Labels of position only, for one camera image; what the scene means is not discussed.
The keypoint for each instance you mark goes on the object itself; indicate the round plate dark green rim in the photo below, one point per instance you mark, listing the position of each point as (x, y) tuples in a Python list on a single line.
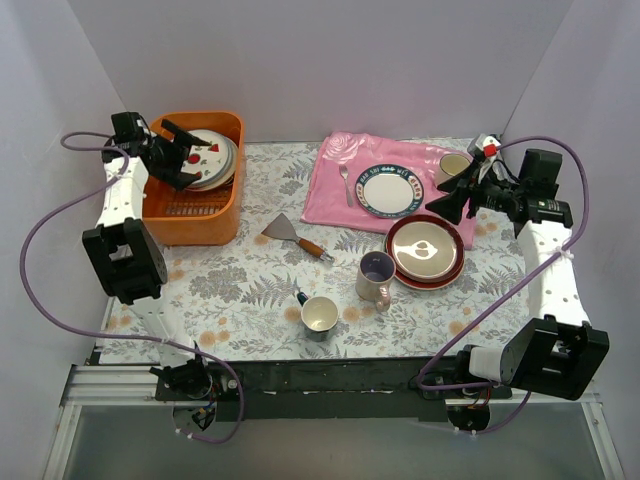
[(389, 191)]

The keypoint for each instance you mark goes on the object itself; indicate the small silver spoon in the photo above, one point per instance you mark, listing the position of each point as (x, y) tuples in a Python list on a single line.
[(343, 170)]

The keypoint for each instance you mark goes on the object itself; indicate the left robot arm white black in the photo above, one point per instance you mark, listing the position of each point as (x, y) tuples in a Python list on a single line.
[(127, 260)]

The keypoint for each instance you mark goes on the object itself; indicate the lower red rim plate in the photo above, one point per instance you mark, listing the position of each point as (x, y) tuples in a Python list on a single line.
[(435, 282)]

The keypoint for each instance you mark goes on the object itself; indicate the cream cup teal handle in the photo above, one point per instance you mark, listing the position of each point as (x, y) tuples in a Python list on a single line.
[(319, 316)]

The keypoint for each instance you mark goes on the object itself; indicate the red rim cream plate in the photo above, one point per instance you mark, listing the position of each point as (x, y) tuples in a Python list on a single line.
[(423, 226)]

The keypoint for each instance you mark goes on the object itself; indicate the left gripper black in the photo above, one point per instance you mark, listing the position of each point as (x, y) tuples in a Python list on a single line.
[(167, 156)]

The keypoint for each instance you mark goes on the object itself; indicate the orange plastic dish bin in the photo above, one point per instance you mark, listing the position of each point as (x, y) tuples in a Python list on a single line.
[(187, 218)]

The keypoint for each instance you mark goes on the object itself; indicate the cream mug dark rim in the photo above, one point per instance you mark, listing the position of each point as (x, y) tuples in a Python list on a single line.
[(449, 166)]

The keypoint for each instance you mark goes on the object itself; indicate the floral table mat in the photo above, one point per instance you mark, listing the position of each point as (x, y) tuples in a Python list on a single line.
[(238, 300)]

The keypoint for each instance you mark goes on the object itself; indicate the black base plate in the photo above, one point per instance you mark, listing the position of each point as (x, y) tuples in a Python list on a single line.
[(341, 388)]

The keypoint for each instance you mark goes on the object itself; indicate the watermelon plate blue rim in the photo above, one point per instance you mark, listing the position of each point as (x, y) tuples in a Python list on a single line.
[(208, 161), (229, 169)]

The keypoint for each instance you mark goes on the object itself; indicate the iridescent mug pink handle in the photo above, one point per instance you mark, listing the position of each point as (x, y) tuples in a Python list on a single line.
[(376, 271)]

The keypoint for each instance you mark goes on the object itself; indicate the metal scraper wooden handle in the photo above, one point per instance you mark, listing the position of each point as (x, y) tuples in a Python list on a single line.
[(281, 228)]

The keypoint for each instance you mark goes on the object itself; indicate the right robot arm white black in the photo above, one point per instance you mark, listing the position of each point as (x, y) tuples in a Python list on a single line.
[(557, 352)]

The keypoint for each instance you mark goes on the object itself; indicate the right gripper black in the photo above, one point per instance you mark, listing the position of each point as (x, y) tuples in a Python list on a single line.
[(470, 192)]

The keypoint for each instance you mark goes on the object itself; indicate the aluminium frame rail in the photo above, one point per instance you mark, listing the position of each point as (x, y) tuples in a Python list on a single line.
[(110, 427)]

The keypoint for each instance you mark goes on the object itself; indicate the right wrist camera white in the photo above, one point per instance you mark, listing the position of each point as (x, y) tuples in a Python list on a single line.
[(484, 149)]

